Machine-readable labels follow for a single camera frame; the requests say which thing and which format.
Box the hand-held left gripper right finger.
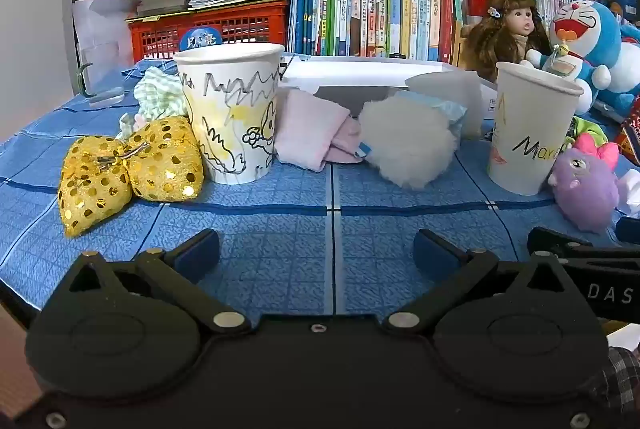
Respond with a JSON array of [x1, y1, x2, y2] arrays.
[[382, 229, 571, 335]]

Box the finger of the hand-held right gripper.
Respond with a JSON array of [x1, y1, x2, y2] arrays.
[[616, 216, 640, 244], [527, 226, 640, 269]]

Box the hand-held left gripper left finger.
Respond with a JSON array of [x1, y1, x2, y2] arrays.
[[65, 229, 253, 335]]

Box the white tissue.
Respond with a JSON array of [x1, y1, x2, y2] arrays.
[[617, 169, 640, 216]]

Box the purple plush toy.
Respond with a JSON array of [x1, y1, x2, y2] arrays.
[[547, 133, 622, 234]]

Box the gold sequin pouch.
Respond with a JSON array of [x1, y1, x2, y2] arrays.
[[57, 116, 206, 239]]

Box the navy and red patterned pouch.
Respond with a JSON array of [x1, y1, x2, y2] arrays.
[[614, 95, 640, 153]]

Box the lime green cloth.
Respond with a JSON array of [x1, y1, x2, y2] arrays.
[[570, 116, 611, 147]]

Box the white fluffy plush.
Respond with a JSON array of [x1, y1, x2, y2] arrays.
[[357, 99, 460, 190]]

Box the light blue plastic packet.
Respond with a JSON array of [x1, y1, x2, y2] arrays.
[[395, 90, 468, 137]]

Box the pink cloth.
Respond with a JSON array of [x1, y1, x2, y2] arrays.
[[274, 89, 363, 172]]

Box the green checked cloth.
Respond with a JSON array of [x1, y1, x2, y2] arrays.
[[134, 68, 188, 120]]

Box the clear plastic storage box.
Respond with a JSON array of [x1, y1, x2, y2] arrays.
[[277, 54, 501, 127]]

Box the person's right forearm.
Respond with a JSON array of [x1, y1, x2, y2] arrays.
[[590, 344, 640, 412]]

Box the paper cup with crayon writing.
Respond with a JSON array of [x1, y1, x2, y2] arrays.
[[487, 62, 586, 196]]

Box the paper cup with rabbit drawing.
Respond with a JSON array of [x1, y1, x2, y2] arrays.
[[172, 43, 286, 185]]

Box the blue cat plush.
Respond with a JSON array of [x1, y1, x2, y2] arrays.
[[525, 0, 640, 117]]

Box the round blue tag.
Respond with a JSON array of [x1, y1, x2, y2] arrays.
[[179, 26, 223, 55]]

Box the brown-haired doll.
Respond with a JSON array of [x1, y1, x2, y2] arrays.
[[460, 0, 553, 82]]

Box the red plastic crate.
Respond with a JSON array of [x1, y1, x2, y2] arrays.
[[127, 0, 290, 65]]

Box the red can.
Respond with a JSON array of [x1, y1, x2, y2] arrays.
[[465, 0, 492, 27]]

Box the clear cup with green handle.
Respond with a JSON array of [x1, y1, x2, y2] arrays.
[[75, 46, 126, 107]]

